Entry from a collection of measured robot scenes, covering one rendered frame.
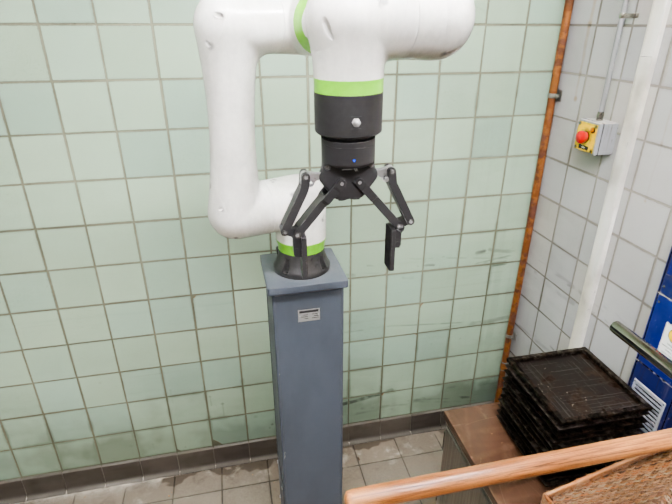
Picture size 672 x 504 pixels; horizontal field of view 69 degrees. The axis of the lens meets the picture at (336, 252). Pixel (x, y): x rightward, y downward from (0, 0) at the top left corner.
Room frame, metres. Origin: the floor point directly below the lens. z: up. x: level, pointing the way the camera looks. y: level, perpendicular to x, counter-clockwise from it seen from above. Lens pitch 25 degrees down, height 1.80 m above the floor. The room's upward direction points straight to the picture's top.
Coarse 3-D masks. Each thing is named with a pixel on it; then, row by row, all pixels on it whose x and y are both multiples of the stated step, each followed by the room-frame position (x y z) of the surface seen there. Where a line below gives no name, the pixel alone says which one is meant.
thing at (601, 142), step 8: (584, 120) 1.60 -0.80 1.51; (592, 120) 1.59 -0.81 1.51; (608, 120) 1.59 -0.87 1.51; (584, 128) 1.59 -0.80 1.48; (600, 128) 1.53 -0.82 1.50; (608, 128) 1.54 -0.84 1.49; (616, 128) 1.54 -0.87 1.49; (592, 136) 1.55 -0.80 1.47; (600, 136) 1.53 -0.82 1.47; (608, 136) 1.54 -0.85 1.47; (576, 144) 1.61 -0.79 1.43; (584, 144) 1.58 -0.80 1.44; (592, 144) 1.54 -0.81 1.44; (600, 144) 1.53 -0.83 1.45; (608, 144) 1.54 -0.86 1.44; (592, 152) 1.54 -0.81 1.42; (600, 152) 1.54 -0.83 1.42; (608, 152) 1.54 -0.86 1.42
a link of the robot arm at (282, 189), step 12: (264, 180) 1.14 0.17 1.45; (276, 180) 1.14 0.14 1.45; (288, 180) 1.14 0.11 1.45; (276, 192) 1.10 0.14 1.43; (288, 192) 1.10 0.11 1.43; (312, 192) 1.12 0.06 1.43; (276, 204) 1.08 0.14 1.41; (288, 204) 1.09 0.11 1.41; (276, 216) 1.08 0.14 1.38; (300, 216) 1.11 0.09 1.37; (324, 216) 1.15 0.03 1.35; (276, 228) 1.09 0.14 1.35; (312, 228) 1.12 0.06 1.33; (324, 228) 1.15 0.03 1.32; (276, 240) 1.16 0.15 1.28; (288, 240) 1.11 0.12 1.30; (312, 240) 1.12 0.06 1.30; (324, 240) 1.15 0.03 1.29; (288, 252) 1.12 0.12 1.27; (312, 252) 1.12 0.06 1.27
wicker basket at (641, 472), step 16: (624, 464) 0.89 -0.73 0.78; (640, 464) 0.91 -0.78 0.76; (656, 464) 0.92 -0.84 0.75; (576, 480) 0.87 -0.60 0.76; (592, 480) 0.87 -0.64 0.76; (608, 480) 0.89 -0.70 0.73; (624, 480) 0.90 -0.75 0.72; (640, 480) 0.91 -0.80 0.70; (656, 480) 0.93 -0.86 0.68; (544, 496) 0.84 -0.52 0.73; (560, 496) 0.86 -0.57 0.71; (576, 496) 0.87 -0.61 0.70; (592, 496) 0.88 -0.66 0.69; (608, 496) 0.90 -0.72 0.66; (624, 496) 0.90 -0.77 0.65; (640, 496) 0.92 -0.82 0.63; (656, 496) 0.93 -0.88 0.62
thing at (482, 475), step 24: (648, 432) 0.59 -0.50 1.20; (528, 456) 0.54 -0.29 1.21; (552, 456) 0.53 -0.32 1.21; (576, 456) 0.54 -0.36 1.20; (600, 456) 0.54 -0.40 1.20; (624, 456) 0.55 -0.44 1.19; (408, 480) 0.49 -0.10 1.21; (432, 480) 0.49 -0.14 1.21; (456, 480) 0.49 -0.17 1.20; (480, 480) 0.50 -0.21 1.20; (504, 480) 0.50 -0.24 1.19
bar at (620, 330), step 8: (616, 328) 0.93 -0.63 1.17; (624, 328) 0.92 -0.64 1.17; (624, 336) 0.90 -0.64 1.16; (632, 336) 0.89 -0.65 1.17; (632, 344) 0.88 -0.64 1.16; (640, 344) 0.87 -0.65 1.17; (648, 344) 0.86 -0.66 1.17; (640, 352) 0.85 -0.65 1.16; (648, 352) 0.84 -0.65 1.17; (656, 352) 0.83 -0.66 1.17; (648, 360) 0.83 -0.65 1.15; (656, 360) 0.82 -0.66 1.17; (664, 360) 0.81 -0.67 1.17; (664, 368) 0.80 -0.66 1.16
